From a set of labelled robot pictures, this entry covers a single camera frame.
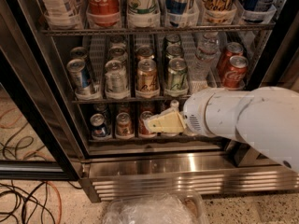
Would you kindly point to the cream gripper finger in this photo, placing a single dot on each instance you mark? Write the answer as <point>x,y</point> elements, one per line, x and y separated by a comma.
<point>169,121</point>

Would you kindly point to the orange soda can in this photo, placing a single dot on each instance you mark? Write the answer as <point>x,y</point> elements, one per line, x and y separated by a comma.
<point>124,125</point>

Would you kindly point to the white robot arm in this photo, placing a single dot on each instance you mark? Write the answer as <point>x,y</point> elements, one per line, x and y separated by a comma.
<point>267,119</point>

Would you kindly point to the red-orange can bottom shelf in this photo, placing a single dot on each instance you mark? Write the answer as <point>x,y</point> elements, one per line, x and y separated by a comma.
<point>142,130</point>

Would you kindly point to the front green can middle shelf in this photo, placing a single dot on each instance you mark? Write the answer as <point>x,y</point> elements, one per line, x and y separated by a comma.
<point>176,74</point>

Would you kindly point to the front gold can middle shelf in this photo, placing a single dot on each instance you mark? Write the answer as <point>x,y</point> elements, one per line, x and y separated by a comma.
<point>146,75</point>

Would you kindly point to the blue can bottom shelf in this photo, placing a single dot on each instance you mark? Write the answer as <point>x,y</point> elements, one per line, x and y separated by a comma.
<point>99,126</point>

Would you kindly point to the front silver can middle shelf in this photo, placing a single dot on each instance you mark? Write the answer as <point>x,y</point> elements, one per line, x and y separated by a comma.
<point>116,76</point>

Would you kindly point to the front red Coca-Cola can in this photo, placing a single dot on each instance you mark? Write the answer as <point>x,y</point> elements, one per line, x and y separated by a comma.
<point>234,71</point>

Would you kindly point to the red coca-cola can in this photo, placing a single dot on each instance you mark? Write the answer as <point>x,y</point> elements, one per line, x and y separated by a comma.
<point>234,71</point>
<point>231,49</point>

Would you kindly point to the water bottle middle shelf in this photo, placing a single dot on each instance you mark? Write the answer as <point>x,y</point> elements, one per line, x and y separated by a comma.
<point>206,51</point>

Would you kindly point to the stainless steel fridge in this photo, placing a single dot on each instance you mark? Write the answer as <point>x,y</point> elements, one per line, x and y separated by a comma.
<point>114,167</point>

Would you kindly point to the rear red Coca-Cola can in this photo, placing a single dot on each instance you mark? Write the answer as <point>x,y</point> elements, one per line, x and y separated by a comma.
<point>231,49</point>

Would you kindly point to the front blue can middle shelf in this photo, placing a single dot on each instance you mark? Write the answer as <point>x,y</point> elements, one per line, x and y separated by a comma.
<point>81,77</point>

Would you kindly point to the gold black can top shelf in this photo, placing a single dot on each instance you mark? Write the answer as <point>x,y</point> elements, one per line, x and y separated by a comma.
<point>217,11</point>

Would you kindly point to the left glass fridge door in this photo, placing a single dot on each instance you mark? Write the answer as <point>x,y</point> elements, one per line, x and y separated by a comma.
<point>35,140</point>

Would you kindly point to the dark blue can top shelf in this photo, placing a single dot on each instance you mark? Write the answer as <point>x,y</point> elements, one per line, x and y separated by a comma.
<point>257,11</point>

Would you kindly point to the white bottle top shelf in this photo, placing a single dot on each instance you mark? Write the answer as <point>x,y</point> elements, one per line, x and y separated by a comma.
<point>62,12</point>

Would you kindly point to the brown juice bottle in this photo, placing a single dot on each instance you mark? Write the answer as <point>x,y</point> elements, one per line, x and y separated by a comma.
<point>170,105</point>

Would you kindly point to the clear plastic bag bin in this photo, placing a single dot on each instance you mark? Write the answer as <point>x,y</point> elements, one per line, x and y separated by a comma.
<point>172,207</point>

